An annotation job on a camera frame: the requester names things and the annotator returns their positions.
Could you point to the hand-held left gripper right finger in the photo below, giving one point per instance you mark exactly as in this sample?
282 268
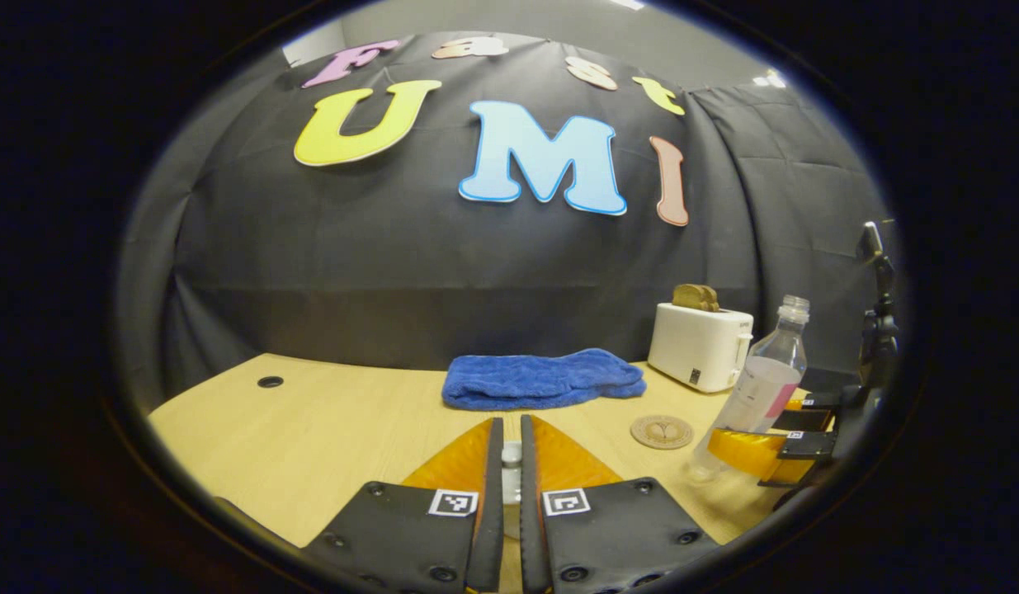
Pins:
530 536

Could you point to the blue towel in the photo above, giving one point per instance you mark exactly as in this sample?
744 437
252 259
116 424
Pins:
542 379

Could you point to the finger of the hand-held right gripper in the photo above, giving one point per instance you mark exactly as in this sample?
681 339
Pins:
810 419
806 445

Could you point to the clear water bottle red label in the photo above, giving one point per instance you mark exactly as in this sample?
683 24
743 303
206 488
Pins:
761 388

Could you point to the brown bread slice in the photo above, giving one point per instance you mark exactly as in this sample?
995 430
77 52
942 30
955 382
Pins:
689 298
713 300

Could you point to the round wooden coaster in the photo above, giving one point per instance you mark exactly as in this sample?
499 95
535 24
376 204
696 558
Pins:
662 431

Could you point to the black backdrop cloth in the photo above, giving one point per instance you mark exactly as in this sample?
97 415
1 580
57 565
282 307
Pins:
311 264

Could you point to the white toaster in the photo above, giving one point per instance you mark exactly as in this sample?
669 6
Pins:
691 346

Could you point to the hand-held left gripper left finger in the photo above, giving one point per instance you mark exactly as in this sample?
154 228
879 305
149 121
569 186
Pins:
494 528

